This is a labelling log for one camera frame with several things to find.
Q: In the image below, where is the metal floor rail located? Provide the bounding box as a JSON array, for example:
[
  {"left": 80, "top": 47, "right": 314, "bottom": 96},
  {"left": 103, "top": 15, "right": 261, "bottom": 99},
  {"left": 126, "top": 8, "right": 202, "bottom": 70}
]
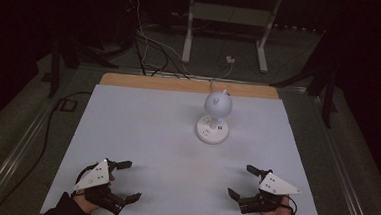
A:
[
  {"left": 305, "top": 94, "right": 381, "bottom": 215},
  {"left": 0, "top": 95, "right": 63, "bottom": 215}
]

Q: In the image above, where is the black floor cable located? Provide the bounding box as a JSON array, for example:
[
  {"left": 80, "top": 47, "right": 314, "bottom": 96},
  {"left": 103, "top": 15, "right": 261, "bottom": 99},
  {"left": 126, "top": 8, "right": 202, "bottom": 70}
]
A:
[{"left": 0, "top": 86, "right": 93, "bottom": 215}]

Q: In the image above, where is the white metal stand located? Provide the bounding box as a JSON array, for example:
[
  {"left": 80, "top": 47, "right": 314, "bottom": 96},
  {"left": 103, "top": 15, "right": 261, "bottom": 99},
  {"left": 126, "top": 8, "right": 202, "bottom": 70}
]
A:
[{"left": 180, "top": 0, "right": 283, "bottom": 75}]

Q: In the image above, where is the black stand leg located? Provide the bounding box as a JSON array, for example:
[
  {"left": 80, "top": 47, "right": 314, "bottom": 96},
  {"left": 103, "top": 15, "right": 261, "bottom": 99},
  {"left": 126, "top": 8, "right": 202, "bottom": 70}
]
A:
[
  {"left": 321, "top": 67, "right": 339, "bottom": 129},
  {"left": 46, "top": 33, "right": 65, "bottom": 100}
]

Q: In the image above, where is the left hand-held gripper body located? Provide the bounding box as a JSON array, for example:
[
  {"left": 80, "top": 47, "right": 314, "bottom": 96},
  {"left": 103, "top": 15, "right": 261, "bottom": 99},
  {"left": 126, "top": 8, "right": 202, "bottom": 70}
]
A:
[{"left": 71, "top": 157, "right": 130, "bottom": 215}]

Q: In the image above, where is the person's left hand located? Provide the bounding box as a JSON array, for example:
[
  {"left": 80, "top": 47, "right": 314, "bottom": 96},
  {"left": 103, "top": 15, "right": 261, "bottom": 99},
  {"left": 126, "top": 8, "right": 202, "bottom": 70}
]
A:
[{"left": 72, "top": 190, "right": 103, "bottom": 215}]

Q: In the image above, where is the white lamp cable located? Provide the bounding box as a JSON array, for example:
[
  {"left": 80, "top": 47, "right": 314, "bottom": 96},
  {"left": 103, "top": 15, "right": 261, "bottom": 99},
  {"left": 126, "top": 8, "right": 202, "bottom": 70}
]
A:
[{"left": 208, "top": 60, "right": 234, "bottom": 95}]

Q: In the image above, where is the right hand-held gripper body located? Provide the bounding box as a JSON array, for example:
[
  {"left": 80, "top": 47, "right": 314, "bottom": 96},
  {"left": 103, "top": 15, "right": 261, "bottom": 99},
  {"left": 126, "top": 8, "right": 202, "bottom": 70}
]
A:
[{"left": 238, "top": 170, "right": 304, "bottom": 215}]

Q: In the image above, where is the black square floor bracket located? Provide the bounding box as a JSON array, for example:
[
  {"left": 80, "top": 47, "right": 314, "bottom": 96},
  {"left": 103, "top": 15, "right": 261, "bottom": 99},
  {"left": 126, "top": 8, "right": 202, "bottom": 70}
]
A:
[{"left": 55, "top": 97, "right": 79, "bottom": 114}]

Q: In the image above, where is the white round desk lamp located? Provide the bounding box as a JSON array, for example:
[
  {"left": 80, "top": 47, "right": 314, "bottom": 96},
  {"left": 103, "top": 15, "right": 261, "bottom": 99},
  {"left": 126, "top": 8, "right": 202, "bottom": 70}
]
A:
[{"left": 194, "top": 87, "right": 235, "bottom": 146}]

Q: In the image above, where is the wooden table board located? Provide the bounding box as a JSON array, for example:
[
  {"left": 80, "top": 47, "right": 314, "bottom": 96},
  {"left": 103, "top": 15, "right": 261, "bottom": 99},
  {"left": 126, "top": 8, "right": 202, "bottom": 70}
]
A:
[{"left": 99, "top": 71, "right": 281, "bottom": 100}]

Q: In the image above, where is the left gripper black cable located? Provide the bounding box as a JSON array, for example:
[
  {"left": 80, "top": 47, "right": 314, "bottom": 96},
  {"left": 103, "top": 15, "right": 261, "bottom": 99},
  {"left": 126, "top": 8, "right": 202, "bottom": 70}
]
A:
[{"left": 75, "top": 161, "right": 100, "bottom": 187}]

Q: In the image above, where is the bundle of black cables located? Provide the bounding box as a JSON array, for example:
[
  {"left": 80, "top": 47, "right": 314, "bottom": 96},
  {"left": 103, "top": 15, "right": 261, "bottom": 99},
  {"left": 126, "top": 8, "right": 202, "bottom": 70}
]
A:
[{"left": 119, "top": 0, "right": 196, "bottom": 80}]

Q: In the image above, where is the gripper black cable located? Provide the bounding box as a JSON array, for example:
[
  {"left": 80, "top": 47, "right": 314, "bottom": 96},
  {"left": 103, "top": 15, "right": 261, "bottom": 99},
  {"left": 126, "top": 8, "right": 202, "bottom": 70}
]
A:
[
  {"left": 75, "top": 161, "right": 100, "bottom": 187},
  {"left": 285, "top": 195, "right": 299, "bottom": 215}
]

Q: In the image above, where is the white table mat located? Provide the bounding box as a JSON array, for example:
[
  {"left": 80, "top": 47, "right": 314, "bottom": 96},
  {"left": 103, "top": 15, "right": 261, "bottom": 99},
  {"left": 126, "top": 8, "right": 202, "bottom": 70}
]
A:
[{"left": 39, "top": 81, "right": 330, "bottom": 215}]

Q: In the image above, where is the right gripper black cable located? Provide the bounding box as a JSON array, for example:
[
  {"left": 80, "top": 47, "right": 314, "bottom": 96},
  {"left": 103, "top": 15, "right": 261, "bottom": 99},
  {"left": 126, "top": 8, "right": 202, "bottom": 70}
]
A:
[{"left": 285, "top": 195, "right": 299, "bottom": 215}]

